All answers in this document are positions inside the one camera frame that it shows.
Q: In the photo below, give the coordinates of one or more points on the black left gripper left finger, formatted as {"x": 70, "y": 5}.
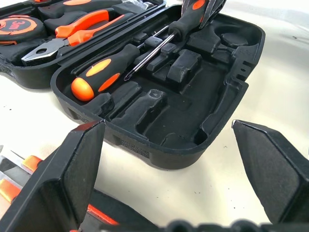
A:
{"x": 55, "y": 193}

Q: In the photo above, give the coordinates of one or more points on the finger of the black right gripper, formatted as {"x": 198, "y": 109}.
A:
{"x": 212, "y": 10}
{"x": 186, "y": 5}

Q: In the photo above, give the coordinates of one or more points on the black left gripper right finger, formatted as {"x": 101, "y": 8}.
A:
{"x": 277, "y": 174}

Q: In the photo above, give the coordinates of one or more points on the orange black screwdriver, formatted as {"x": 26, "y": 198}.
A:
{"x": 187, "y": 19}
{"x": 106, "y": 70}

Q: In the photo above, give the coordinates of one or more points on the black plastic tool case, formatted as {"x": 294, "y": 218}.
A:
{"x": 169, "y": 116}

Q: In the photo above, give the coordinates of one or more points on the silver orange tool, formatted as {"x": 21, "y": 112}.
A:
{"x": 32, "y": 162}

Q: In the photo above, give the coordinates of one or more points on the black tool with orange stripe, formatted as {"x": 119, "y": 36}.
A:
{"x": 101, "y": 215}

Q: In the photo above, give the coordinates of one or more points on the orange black tape measure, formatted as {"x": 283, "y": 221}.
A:
{"x": 17, "y": 26}

